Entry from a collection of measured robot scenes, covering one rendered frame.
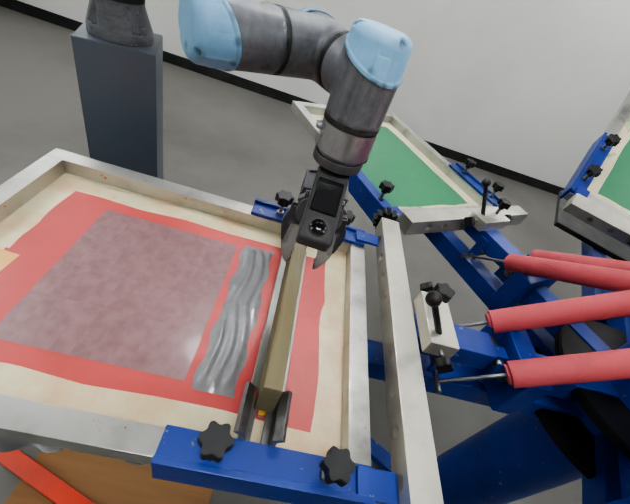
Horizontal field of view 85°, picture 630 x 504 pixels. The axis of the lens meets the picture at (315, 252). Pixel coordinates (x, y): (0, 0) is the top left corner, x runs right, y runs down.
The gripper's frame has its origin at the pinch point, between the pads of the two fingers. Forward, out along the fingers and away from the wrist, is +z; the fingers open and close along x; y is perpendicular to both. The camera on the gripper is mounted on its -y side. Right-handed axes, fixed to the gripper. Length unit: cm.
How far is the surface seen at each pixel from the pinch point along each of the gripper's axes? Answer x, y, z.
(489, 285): -61, 33, 20
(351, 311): -14.2, 3.7, 13.3
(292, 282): 0.1, 0.7, 6.2
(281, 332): 0.3, -10.5, 6.3
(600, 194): -103, 73, -4
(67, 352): 31.6, -16.4, 16.7
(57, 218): 50, 11, 16
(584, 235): -121, 82, 17
